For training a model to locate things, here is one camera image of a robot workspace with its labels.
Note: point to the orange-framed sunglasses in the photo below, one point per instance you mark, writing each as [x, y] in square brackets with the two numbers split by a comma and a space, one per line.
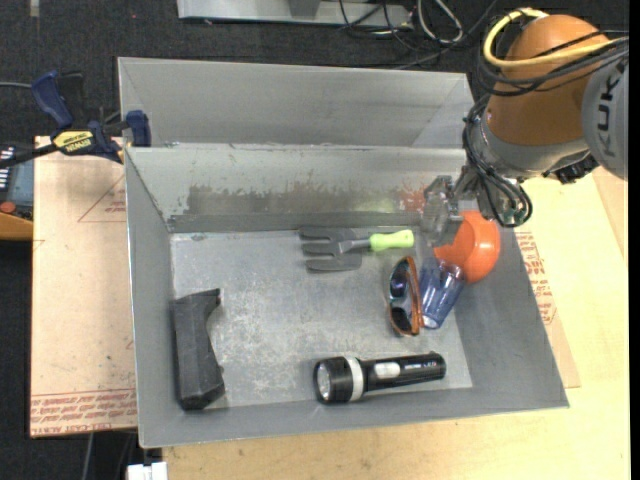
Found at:
[411, 298]

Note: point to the black flashlight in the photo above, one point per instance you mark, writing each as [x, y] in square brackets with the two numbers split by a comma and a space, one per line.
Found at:
[385, 375]

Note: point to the grey metal bin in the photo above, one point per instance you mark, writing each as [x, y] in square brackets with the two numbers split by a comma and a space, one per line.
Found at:
[280, 318]

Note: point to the orange plastic bowl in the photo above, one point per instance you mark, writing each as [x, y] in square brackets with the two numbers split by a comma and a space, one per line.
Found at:
[480, 250]

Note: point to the clear blue plastic cup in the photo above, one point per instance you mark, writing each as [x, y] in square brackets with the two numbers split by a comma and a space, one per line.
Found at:
[440, 298]

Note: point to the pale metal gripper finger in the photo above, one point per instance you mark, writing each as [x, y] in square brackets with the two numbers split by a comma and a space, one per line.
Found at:
[443, 230]
[437, 198]

